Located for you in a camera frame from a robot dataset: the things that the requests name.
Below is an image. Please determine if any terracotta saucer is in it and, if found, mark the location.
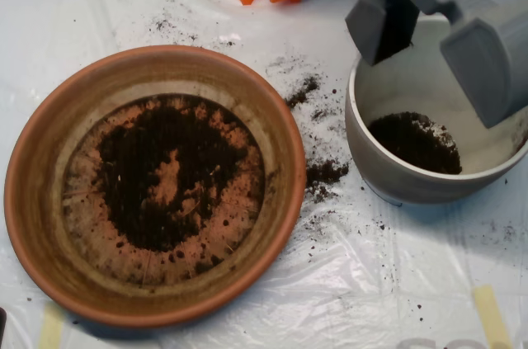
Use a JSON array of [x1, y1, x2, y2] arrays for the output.
[[3, 44, 308, 329]]

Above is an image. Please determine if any small spilled soil clump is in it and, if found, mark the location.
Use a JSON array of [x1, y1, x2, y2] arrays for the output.
[[284, 74, 322, 110]]

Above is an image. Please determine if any clear plastic sheet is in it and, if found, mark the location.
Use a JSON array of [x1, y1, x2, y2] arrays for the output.
[[0, 0, 528, 349]]

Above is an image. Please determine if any dark soil pile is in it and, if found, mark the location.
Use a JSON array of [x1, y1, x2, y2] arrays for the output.
[[97, 99, 251, 253]]

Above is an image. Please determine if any large spilled soil clump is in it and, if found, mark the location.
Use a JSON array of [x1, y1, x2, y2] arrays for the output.
[[305, 158, 351, 205]]

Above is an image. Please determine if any long beige tape strip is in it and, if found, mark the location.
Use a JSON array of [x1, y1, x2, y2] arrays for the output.
[[472, 285, 513, 349]]

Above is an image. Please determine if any white ceramic pot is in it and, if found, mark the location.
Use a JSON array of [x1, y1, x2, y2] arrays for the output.
[[344, 15, 528, 205]]

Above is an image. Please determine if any faded beige tape strip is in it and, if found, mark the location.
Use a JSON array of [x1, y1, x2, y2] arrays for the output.
[[37, 302, 66, 349]]

